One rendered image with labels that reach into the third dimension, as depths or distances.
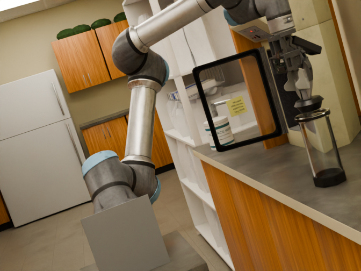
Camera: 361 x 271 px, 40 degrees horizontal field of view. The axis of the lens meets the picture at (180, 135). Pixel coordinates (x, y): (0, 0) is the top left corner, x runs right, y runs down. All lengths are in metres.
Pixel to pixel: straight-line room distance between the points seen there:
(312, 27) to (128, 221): 1.03
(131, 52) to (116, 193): 0.46
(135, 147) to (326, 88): 0.79
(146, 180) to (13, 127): 5.20
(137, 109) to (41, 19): 5.81
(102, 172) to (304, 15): 0.96
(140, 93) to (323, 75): 0.71
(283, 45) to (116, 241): 0.73
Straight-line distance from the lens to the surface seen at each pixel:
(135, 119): 1.61
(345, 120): 2.01
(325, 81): 1.95
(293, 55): 1.51
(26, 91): 6.63
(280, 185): 1.72
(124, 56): 1.59
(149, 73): 1.65
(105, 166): 1.43
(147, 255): 1.36
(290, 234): 1.82
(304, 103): 1.54
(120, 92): 7.31
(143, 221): 1.33
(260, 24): 1.91
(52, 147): 6.65
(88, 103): 7.29
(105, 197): 1.37
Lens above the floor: 1.45
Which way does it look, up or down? 9 degrees down
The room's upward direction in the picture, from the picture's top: 18 degrees counter-clockwise
